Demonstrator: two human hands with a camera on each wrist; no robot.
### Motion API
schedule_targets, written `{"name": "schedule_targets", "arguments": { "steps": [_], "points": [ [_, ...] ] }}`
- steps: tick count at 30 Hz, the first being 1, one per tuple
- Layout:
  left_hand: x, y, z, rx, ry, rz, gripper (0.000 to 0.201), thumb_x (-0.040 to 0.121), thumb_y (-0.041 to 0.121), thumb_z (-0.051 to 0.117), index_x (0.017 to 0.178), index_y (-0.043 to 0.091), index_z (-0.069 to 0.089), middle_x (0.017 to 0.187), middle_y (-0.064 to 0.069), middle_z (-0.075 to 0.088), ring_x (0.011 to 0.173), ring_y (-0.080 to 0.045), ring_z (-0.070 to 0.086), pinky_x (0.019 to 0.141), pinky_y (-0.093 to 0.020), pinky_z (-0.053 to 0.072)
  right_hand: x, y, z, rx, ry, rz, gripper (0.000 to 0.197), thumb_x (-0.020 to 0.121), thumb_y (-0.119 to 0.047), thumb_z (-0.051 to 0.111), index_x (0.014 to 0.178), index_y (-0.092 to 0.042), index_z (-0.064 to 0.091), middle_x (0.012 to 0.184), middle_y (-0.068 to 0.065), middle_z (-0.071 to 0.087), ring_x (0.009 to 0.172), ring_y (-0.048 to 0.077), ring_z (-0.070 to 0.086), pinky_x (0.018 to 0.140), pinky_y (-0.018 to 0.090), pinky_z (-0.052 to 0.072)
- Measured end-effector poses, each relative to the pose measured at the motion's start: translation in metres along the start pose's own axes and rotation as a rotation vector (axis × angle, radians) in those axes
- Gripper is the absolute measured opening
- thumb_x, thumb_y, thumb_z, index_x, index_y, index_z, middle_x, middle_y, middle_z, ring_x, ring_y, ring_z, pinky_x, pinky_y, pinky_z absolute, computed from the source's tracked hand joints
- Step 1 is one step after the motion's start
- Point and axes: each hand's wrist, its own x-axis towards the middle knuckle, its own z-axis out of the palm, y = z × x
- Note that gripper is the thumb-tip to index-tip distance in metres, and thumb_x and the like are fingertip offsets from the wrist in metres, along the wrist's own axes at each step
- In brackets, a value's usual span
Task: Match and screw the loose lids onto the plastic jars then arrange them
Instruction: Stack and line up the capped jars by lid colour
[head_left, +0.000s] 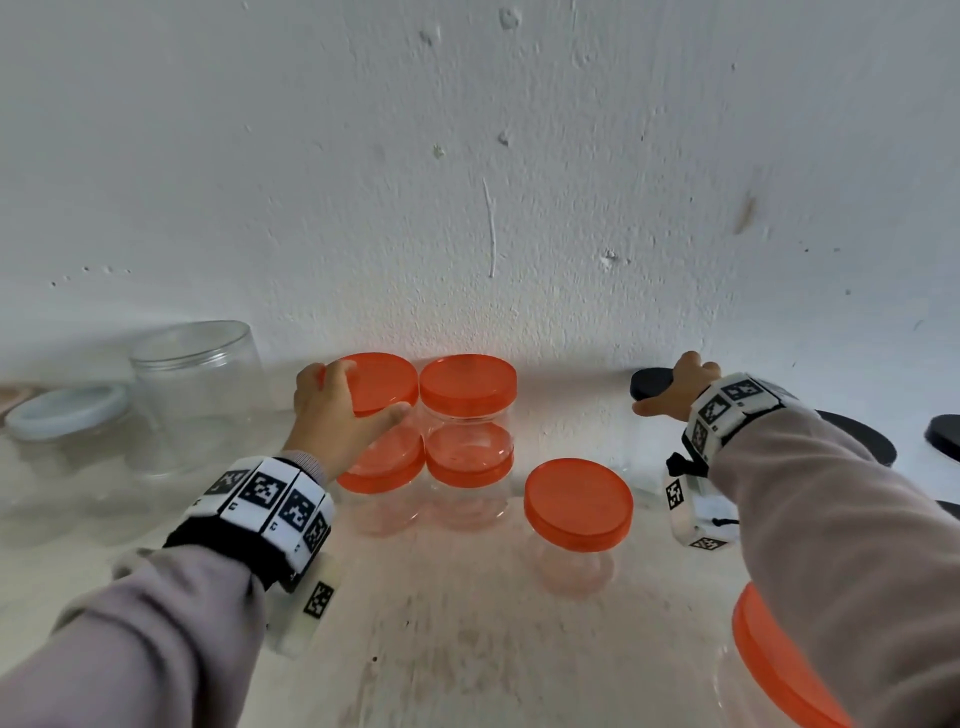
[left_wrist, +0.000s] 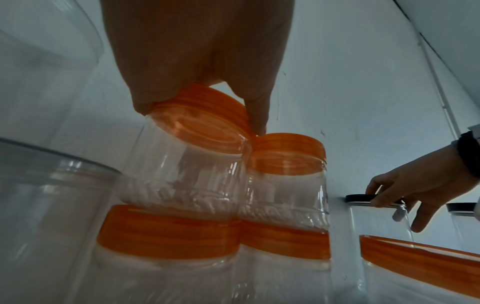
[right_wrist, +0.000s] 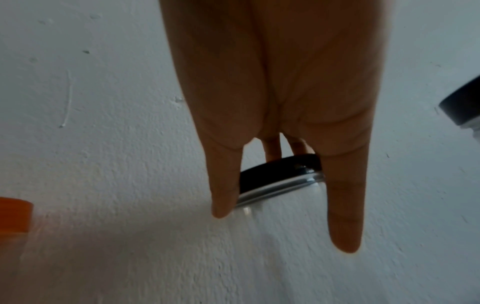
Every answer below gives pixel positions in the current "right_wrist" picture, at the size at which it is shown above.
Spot small black lid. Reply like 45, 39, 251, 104
237, 154, 324, 203
438, 74, 480, 127

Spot person's right hand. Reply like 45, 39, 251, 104
159, 0, 395, 254

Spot tall transparent labelled jar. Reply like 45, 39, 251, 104
232, 173, 358, 304

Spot small orange lid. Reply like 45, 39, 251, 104
0, 196, 34, 236

